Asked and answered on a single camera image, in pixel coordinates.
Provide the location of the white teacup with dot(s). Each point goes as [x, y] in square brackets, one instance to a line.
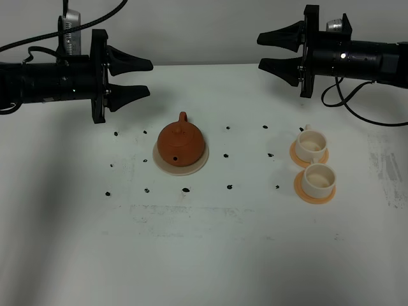
[318, 180]
[311, 145]

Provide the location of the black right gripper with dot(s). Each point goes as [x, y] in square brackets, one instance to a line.
[318, 55]

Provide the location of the orange saucer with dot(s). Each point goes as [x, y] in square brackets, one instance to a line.
[305, 197]
[305, 164]

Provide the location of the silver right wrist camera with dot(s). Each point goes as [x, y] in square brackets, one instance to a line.
[340, 28]

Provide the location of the white near teacup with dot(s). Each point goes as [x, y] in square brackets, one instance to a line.
[318, 180]

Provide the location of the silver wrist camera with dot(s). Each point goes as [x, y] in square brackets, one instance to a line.
[69, 44]
[340, 28]

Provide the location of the beige round teapot coaster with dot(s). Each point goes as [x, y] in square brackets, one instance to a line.
[191, 167]

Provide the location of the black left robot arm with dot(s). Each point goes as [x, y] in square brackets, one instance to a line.
[34, 83]

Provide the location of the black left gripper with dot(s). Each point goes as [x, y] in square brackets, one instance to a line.
[85, 77]

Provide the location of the orange near saucer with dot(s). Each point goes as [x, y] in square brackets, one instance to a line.
[305, 197]

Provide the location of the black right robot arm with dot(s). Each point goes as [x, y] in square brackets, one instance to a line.
[384, 63]

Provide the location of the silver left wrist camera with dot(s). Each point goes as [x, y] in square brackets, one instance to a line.
[69, 44]

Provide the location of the brown clay teapot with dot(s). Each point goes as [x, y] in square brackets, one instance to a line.
[181, 143]

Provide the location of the orange far saucer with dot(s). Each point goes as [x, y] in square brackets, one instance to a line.
[305, 164]

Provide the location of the white far teacup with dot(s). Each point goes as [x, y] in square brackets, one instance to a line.
[311, 145]

